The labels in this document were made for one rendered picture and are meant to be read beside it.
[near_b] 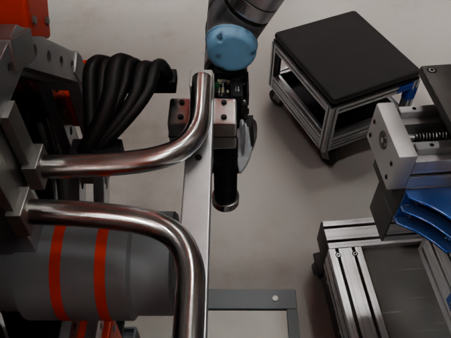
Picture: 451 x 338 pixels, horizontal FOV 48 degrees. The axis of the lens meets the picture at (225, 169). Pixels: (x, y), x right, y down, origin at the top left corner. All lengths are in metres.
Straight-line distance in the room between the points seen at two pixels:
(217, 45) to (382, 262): 0.88
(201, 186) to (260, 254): 1.11
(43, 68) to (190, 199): 0.23
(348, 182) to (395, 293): 0.57
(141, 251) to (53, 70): 0.24
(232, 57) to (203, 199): 0.29
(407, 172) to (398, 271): 0.55
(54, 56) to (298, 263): 1.16
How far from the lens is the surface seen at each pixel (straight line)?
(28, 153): 0.55
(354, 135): 1.83
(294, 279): 1.61
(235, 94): 0.77
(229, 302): 1.47
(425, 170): 0.95
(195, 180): 0.56
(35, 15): 0.61
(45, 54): 0.63
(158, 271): 0.59
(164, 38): 2.44
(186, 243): 0.47
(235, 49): 0.75
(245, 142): 0.75
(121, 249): 0.59
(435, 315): 1.42
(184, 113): 0.67
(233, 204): 0.80
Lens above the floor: 1.41
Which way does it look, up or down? 50 degrees down
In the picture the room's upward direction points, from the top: straight up
